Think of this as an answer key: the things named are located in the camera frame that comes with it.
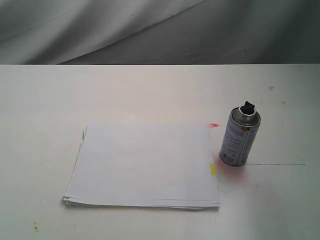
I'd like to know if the silver spray paint can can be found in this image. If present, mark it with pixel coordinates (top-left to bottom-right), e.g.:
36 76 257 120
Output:
219 101 261 167

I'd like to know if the white paper stack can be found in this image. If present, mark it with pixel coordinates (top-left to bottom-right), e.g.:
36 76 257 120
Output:
63 123 221 209

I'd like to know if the grey backdrop cloth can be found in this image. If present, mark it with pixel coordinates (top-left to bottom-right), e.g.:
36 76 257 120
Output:
0 0 320 65

